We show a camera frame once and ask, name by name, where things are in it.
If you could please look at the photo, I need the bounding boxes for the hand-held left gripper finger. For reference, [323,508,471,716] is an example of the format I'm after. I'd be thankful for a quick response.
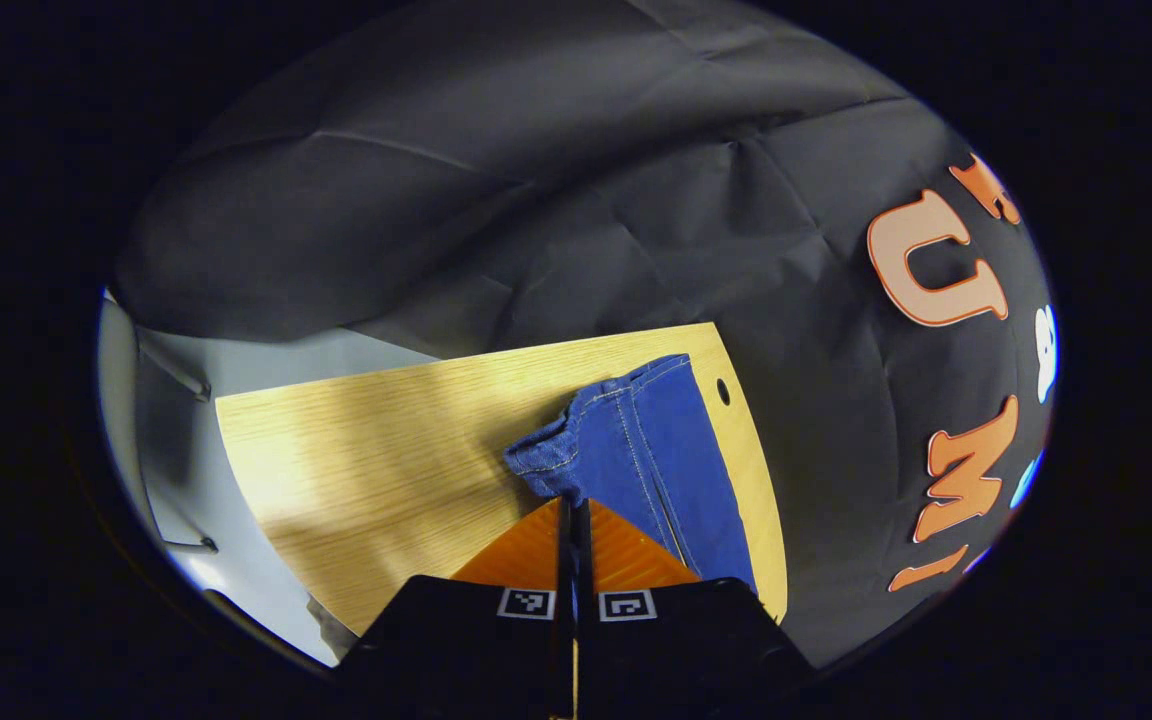
[334,497,577,720]
[576,497,819,720]

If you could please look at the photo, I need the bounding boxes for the blue jeans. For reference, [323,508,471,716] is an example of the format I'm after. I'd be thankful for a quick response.
[504,354,759,596]

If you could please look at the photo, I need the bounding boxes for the black backdrop cloth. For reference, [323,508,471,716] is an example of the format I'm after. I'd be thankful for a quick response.
[111,0,1057,666]

